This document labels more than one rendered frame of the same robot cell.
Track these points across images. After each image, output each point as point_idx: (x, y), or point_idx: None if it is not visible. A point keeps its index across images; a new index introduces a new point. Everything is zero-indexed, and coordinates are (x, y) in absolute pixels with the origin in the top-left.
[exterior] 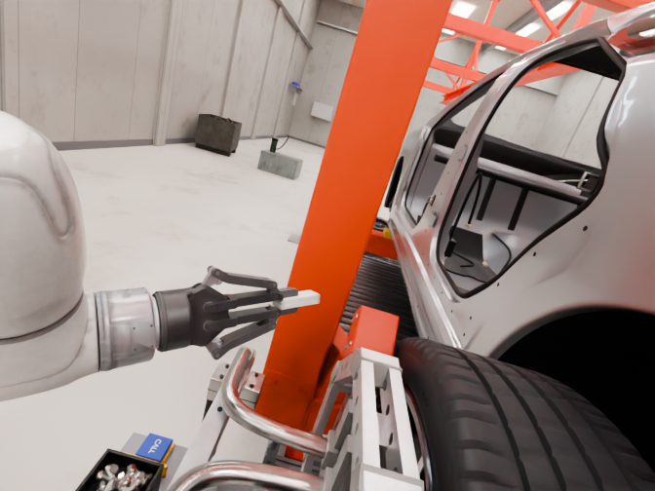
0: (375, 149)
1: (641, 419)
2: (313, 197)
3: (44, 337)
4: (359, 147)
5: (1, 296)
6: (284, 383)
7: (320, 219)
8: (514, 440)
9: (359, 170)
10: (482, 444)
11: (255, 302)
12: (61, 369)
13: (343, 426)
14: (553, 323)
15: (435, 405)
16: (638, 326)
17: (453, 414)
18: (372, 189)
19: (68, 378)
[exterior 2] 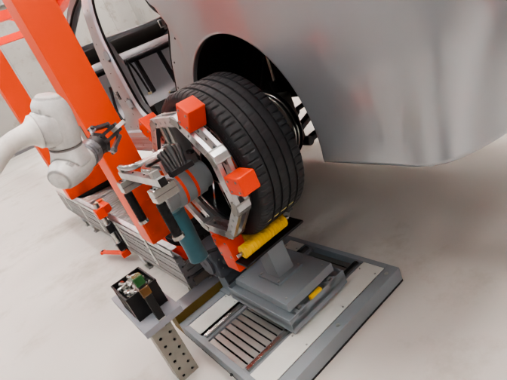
0: (82, 72)
1: (253, 83)
2: (78, 112)
3: (83, 144)
4: (75, 77)
5: (75, 126)
6: (147, 206)
7: (89, 119)
8: (191, 87)
9: (84, 86)
10: (185, 92)
11: (109, 130)
12: (90, 156)
13: (164, 133)
14: (198, 76)
15: (175, 102)
16: (213, 53)
17: (177, 96)
18: (96, 88)
19: (93, 161)
